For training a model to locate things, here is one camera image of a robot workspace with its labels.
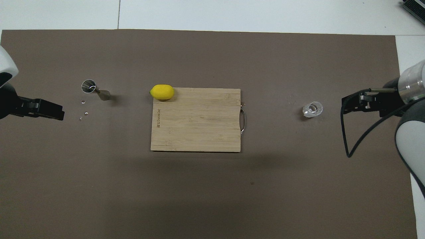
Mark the brown table mat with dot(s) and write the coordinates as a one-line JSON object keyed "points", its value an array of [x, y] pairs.
{"points": [[199, 199]]}

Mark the grey ribbed device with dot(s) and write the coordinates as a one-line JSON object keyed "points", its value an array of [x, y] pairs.
{"points": [[415, 8]]}

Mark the steel jigger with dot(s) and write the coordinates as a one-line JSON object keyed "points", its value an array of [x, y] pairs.
{"points": [[88, 86]]}

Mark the yellow lemon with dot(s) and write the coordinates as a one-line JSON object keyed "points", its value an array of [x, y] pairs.
{"points": [[162, 92]]}

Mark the clear glass cup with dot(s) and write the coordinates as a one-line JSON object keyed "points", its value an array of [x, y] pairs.
{"points": [[312, 109]]}

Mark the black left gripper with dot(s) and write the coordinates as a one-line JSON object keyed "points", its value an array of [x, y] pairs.
{"points": [[8, 99]]}

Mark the wooden cutting board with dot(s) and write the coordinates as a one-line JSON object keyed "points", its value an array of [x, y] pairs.
{"points": [[196, 122]]}

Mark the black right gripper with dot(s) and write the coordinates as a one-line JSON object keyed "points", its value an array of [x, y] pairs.
{"points": [[390, 99]]}

